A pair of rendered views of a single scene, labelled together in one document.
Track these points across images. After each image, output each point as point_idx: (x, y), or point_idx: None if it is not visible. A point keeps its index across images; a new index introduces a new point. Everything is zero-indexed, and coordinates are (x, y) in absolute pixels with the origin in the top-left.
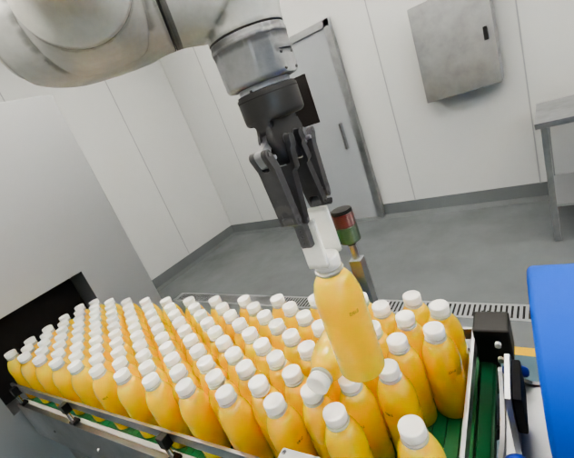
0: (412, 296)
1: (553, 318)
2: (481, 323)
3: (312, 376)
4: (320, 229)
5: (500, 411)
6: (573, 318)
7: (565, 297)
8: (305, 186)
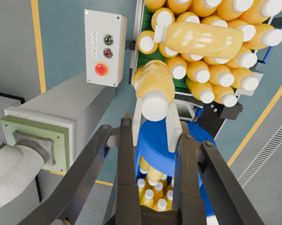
0: (248, 85)
1: (160, 161)
2: (230, 108)
3: (155, 33)
4: (170, 121)
5: (183, 101)
6: (159, 166)
7: (169, 169)
8: (179, 162)
